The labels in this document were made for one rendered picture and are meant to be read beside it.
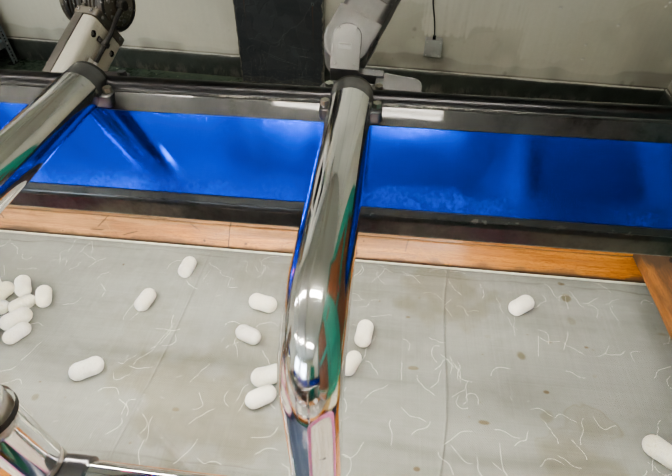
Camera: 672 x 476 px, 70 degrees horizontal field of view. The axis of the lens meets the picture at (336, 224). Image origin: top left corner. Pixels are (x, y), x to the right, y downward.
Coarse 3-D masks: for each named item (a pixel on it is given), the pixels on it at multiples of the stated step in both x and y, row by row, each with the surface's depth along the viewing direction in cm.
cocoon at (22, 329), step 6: (18, 324) 57; (24, 324) 58; (12, 330) 57; (18, 330) 57; (24, 330) 57; (30, 330) 58; (6, 336) 56; (12, 336) 57; (18, 336) 57; (24, 336) 58; (6, 342) 56; (12, 342) 57
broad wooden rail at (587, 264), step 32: (0, 224) 71; (32, 224) 71; (64, 224) 71; (96, 224) 70; (128, 224) 70; (160, 224) 69; (192, 224) 69; (224, 224) 69; (256, 224) 69; (384, 256) 67; (416, 256) 66; (448, 256) 66; (480, 256) 66; (512, 256) 65; (544, 256) 65; (576, 256) 65; (608, 256) 64
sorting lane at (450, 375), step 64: (0, 256) 68; (64, 256) 68; (128, 256) 68; (192, 256) 68; (256, 256) 68; (64, 320) 60; (128, 320) 60; (192, 320) 60; (256, 320) 60; (384, 320) 60; (448, 320) 60; (512, 320) 60; (576, 320) 60; (640, 320) 60; (64, 384) 54; (128, 384) 54; (192, 384) 54; (384, 384) 54; (448, 384) 54; (512, 384) 54; (576, 384) 54; (640, 384) 54; (64, 448) 49; (128, 448) 49; (192, 448) 49; (256, 448) 49; (384, 448) 49; (448, 448) 49; (512, 448) 49; (576, 448) 49; (640, 448) 49
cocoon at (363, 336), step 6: (360, 324) 57; (366, 324) 57; (372, 324) 58; (360, 330) 57; (366, 330) 57; (372, 330) 57; (360, 336) 56; (366, 336) 56; (360, 342) 56; (366, 342) 56
